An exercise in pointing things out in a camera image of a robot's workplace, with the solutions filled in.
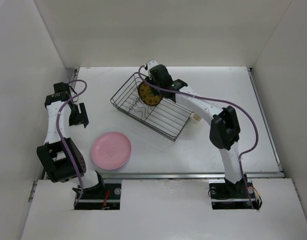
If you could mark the pink plate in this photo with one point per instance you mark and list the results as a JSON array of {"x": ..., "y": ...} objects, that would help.
[{"x": 111, "y": 150}]

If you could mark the yellow black plate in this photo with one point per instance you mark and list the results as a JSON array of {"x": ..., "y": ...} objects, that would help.
[{"x": 147, "y": 96}]

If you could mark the aluminium front rail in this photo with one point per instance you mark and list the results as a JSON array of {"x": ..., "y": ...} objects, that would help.
[{"x": 257, "y": 175}]

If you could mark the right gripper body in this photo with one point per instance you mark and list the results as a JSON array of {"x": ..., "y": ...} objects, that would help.
[{"x": 158, "y": 85}]

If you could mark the black wire dish rack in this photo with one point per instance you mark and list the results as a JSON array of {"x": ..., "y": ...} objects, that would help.
[{"x": 167, "y": 118}]

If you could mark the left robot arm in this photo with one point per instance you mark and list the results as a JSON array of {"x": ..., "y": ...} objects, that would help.
[{"x": 59, "y": 156}]

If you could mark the beige cutlery holder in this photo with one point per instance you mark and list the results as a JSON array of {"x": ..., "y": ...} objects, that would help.
[{"x": 195, "y": 119}]

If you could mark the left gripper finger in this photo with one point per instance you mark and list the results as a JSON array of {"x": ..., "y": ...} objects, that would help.
[
  {"x": 74, "y": 116},
  {"x": 83, "y": 116}
]

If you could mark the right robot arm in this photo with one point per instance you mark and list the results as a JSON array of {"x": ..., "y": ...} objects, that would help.
[{"x": 223, "y": 122}]

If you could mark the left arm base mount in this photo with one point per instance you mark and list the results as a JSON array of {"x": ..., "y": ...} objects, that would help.
[{"x": 105, "y": 196}]

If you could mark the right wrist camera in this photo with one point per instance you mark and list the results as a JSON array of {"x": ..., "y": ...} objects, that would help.
[{"x": 150, "y": 64}]

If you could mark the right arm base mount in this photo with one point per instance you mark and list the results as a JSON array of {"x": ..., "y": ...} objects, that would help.
[{"x": 225, "y": 195}]

